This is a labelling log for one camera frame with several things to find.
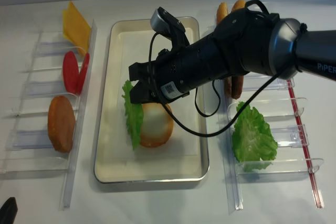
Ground yellow cheese slices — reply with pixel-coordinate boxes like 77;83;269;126
62;1;91;57

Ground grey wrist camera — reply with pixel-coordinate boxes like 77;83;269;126
150;7;185;41

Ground red tomato slice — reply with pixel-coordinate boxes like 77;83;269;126
76;53;90;95
62;51;79;94

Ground clear acrylic rack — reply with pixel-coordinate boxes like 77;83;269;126
1;20;97;208
219;79;324;213

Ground left bun half right rack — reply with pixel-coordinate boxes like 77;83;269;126
216;2;228;25

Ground left red tomato slice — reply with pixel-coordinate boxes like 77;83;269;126
62;51;79;94

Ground clear acrylic left rack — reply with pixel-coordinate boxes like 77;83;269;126
1;20;97;208

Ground right red tomato slice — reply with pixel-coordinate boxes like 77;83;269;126
76;53;90;95

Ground black object bottom left corner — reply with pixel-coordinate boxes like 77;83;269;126
0;197;18;224

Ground bun half rack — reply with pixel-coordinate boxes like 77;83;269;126
231;0;246;13
216;2;228;25

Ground clear acrylic right rack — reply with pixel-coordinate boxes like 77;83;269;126
219;79;324;213

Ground green lettuce leaf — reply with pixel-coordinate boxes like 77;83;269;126
122;80;143;149
232;105;278;172

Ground left brown meat patty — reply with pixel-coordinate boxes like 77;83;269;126
224;77;232;98

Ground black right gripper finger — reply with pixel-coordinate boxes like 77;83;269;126
129;62;150;82

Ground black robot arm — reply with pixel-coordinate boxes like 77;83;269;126
129;8;335;104

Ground black cable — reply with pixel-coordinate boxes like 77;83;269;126
148;0;280;137

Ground green lettuce leaf in rack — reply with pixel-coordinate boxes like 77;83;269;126
232;105;278;172

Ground brown bun in left rack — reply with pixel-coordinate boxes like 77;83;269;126
47;95;76;153

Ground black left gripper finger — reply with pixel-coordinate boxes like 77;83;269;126
130;81;158;104

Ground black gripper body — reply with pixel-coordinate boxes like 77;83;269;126
150;44;200;103

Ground cream metal tray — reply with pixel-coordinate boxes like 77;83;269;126
94;19;209;184

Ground right brown meat patty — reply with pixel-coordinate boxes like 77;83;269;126
231;76;244;99

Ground white paper tray liner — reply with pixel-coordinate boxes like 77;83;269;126
112;30;201;159

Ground brown meat patty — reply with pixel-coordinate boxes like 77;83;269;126
231;76;244;99
224;77;232;98

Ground bottom bun slice on tray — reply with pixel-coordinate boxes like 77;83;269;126
140;103;174;148

